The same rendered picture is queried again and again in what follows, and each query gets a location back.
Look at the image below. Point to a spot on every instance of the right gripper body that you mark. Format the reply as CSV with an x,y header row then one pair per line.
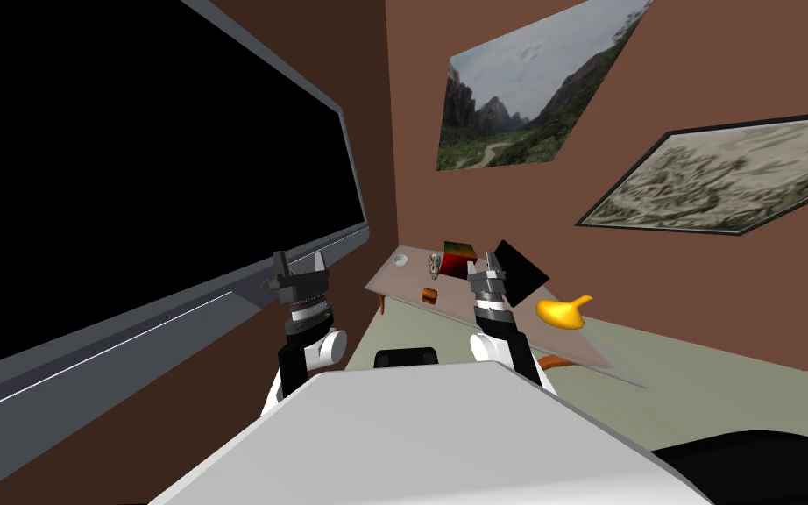
x,y
489,286

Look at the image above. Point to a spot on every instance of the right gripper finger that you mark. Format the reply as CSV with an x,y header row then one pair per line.
x,y
494,265
473,270

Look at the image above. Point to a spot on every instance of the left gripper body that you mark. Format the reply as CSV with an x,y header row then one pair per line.
x,y
302,286

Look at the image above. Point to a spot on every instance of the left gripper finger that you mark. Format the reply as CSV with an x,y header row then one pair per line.
x,y
280,265
319,265

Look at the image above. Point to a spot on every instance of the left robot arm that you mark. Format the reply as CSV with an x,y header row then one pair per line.
x,y
302,351

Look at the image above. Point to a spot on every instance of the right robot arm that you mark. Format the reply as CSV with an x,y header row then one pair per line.
x,y
509,344

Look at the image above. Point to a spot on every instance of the red and green box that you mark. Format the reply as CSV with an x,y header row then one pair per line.
x,y
457,261

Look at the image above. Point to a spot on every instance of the black flat box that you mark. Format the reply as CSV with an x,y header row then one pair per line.
x,y
523,275

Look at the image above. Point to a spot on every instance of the silver skull-shaped ornament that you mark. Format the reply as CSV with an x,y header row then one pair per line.
x,y
435,265

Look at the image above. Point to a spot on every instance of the small orange-brown block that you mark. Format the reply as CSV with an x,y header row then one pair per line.
x,y
430,295

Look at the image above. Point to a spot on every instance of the pale table with orange legs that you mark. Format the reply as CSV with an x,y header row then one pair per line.
x,y
404,282

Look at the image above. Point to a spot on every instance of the small white bowl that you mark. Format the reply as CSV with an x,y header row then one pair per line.
x,y
400,260

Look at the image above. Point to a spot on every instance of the yellow curved object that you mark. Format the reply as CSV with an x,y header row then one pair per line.
x,y
562,313

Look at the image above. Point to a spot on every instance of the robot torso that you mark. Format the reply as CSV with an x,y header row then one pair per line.
x,y
411,435

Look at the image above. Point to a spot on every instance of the mountain landscape picture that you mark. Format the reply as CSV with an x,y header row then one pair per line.
x,y
516,91

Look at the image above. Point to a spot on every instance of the dark window with grey frame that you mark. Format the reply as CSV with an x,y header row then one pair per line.
x,y
130,175

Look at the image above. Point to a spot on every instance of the sepia picture in black frame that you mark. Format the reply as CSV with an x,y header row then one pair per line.
x,y
726,175

